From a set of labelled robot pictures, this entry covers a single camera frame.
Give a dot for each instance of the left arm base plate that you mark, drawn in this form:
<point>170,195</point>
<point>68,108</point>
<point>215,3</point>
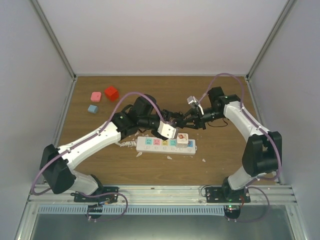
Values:
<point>108,194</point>

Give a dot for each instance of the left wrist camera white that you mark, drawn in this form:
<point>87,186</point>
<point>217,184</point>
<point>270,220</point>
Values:
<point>167,130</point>

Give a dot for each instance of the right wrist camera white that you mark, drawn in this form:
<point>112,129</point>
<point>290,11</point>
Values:
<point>194,103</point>

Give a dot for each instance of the white cartoon cube adapter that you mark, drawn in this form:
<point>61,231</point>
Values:
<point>182,140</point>

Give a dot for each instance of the aluminium rail front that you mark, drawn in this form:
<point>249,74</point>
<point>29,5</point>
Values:
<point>179,195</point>

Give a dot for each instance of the light blue plug adapter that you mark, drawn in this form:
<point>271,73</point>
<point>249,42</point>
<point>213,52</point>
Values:
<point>93,109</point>

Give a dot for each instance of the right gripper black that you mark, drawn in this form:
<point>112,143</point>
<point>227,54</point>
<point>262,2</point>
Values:
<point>199,123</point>

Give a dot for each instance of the white power strip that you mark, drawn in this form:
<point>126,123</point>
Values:
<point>146,144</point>

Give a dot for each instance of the black plug adapter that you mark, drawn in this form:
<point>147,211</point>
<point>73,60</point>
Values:
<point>173,118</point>

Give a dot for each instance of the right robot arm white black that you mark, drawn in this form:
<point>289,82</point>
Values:
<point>263,150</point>

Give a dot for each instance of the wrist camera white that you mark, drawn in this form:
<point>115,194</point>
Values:
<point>167,130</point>
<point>194,103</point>

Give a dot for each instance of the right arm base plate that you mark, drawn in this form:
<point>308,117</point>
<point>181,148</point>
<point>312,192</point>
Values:
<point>219,194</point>

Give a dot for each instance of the slotted cable duct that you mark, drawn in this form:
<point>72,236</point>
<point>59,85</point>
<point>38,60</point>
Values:
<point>133,210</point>

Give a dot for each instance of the red cube socket adapter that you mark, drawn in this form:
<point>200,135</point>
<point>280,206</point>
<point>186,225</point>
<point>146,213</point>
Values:
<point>111,93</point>

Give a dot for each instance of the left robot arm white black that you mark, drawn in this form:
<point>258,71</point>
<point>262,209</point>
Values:
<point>58,164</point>

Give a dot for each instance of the pink plug adapter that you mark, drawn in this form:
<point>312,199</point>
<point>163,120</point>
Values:
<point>96,96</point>

